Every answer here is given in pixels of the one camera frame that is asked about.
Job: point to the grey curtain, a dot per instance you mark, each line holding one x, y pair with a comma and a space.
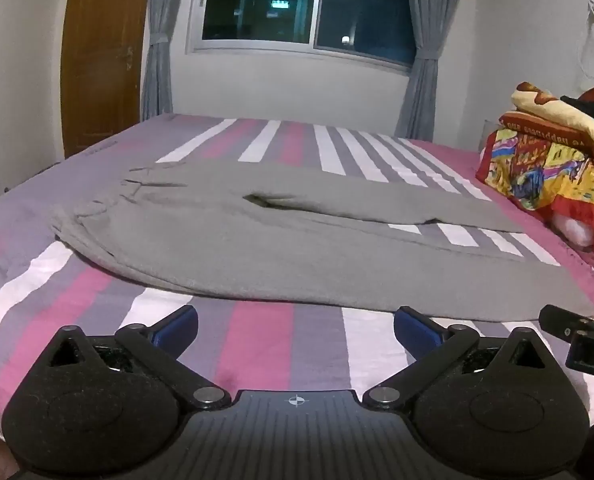
429, 50
158, 40

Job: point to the pink white pillow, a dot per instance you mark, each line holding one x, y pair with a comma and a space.
574, 230

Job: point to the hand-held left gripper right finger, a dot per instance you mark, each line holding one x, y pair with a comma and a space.
417, 327

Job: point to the sliding window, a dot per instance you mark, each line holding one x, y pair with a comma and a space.
302, 5

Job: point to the wooden door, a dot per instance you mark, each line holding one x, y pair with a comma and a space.
104, 55

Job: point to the striped bed sheet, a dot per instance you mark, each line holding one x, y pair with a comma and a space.
262, 350

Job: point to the grey pants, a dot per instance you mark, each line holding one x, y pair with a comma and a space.
227, 240

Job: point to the colourful printed blanket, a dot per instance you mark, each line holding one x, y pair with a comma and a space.
542, 170

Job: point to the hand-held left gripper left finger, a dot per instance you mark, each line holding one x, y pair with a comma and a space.
176, 325

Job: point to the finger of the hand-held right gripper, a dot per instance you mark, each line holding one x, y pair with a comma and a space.
562, 322

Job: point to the black cloth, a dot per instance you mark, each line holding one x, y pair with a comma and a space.
592, 108

